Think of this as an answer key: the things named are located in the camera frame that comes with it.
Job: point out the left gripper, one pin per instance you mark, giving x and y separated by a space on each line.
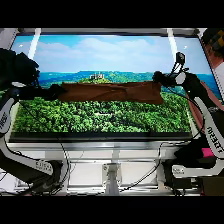
53 91

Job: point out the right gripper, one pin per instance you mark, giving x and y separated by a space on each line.
164 79

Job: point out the brown garment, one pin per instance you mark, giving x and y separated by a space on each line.
110 92

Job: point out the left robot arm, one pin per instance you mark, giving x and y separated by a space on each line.
4 120

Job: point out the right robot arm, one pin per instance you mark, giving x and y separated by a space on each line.
213 131

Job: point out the black and yellow garment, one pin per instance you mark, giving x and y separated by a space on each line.
214 37

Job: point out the pink garment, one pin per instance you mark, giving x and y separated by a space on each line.
208 152

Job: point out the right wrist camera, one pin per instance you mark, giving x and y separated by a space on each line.
180 58

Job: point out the silver frame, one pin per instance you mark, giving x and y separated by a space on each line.
113 156

